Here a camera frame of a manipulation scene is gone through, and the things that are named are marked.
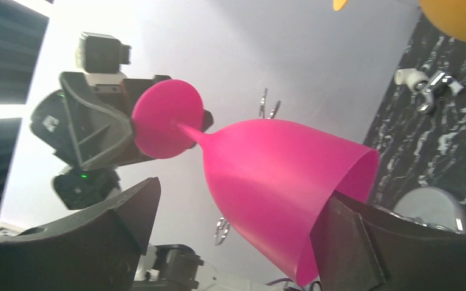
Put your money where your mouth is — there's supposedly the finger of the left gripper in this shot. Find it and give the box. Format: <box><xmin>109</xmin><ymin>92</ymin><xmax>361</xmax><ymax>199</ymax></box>
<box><xmin>59</xmin><ymin>74</ymin><xmax>157</xmax><ymax>172</ymax></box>
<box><xmin>200</xmin><ymin>110</ymin><xmax>214</xmax><ymax>132</ymax></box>

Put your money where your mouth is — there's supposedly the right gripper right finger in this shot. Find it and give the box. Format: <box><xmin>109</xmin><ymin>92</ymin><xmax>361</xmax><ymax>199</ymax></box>
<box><xmin>310</xmin><ymin>192</ymin><xmax>466</xmax><ymax>290</ymax></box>

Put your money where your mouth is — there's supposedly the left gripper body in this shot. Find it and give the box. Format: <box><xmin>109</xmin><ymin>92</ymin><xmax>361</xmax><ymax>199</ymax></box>
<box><xmin>59</xmin><ymin>72</ymin><xmax>171</xmax><ymax>117</ymax></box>

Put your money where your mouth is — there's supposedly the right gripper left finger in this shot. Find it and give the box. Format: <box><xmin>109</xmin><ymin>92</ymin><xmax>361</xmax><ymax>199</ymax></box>
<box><xmin>0</xmin><ymin>178</ymin><xmax>161</xmax><ymax>290</ymax></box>

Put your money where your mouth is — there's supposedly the pink wine glass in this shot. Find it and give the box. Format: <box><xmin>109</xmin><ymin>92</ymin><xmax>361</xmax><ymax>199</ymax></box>
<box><xmin>132</xmin><ymin>79</ymin><xmax>379</xmax><ymax>285</ymax></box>

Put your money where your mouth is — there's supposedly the silver wire glass rack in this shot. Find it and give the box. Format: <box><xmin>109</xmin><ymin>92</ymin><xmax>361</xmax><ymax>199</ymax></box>
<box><xmin>212</xmin><ymin>88</ymin><xmax>466</xmax><ymax>247</ymax></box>

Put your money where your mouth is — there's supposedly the orange yellow wine glass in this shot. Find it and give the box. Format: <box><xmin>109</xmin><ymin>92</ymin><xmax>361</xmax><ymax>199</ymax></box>
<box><xmin>333</xmin><ymin>0</ymin><xmax>466</xmax><ymax>48</ymax></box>

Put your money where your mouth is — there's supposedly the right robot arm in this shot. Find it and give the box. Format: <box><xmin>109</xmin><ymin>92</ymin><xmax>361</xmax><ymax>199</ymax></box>
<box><xmin>0</xmin><ymin>178</ymin><xmax>466</xmax><ymax>290</ymax></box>

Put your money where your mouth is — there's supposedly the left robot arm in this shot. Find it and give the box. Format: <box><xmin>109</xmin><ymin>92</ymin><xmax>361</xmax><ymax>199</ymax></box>
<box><xmin>30</xmin><ymin>72</ymin><xmax>214</xmax><ymax>210</ymax></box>

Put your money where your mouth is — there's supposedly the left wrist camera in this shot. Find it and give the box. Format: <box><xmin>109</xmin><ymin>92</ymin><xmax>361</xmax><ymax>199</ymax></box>
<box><xmin>75</xmin><ymin>32</ymin><xmax>131</xmax><ymax>74</ymax></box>

